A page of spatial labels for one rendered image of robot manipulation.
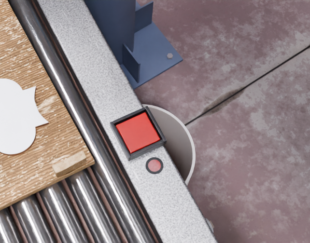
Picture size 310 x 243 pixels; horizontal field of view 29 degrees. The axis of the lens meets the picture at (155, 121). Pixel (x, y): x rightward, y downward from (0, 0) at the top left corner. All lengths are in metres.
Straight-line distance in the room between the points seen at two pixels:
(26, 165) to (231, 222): 1.08
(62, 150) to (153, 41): 1.22
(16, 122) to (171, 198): 0.30
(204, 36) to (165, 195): 1.29
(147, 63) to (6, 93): 1.13
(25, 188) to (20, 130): 0.10
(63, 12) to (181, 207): 0.45
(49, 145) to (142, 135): 0.16
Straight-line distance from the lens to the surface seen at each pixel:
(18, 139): 1.07
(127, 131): 1.07
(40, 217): 1.05
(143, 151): 1.06
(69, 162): 1.02
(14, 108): 1.09
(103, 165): 1.06
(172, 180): 1.06
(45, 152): 1.06
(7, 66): 1.14
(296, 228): 2.06
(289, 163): 2.12
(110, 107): 1.11
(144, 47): 2.21
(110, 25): 1.94
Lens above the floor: 1.92
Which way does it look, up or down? 66 degrees down
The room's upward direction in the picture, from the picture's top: 8 degrees clockwise
